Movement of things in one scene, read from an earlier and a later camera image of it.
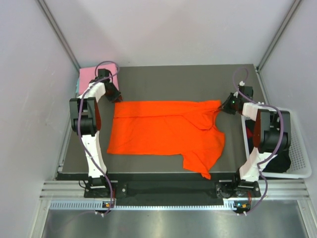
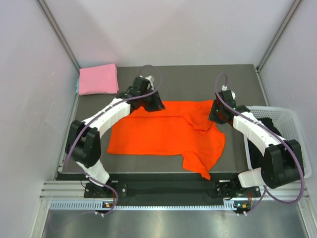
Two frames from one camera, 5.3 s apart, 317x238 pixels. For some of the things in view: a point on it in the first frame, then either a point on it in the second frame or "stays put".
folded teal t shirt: [77, 87] stays put
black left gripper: [117, 94] to [156, 105]
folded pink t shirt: [86, 75] stays put
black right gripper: [225, 106] to [212, 116]
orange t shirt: [186, 127] stays put
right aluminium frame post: [295, 5] stays put
